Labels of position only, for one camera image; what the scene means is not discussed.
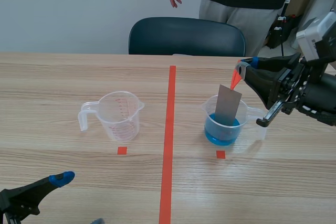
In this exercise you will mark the dark blue chair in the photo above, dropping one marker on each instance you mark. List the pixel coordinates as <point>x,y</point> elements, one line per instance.
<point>186,37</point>

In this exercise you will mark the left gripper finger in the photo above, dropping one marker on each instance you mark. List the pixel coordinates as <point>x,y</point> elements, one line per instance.
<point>97,222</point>

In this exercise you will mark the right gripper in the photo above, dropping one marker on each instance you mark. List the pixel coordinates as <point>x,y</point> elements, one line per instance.
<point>312,93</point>

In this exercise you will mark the empty clear plastic beaker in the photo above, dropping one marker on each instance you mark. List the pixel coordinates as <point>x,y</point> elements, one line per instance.
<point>120,119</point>

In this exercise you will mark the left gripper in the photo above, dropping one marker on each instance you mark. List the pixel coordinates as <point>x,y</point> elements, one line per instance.
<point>8,218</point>

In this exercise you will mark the clear beaker with blue liquid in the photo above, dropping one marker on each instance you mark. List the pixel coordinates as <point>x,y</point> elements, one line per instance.
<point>221,134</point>

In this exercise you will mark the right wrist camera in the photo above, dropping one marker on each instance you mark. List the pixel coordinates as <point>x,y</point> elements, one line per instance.
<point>312,37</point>

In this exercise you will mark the grey metal plate orange strip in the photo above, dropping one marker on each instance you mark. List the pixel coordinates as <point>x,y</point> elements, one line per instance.
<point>228,106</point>

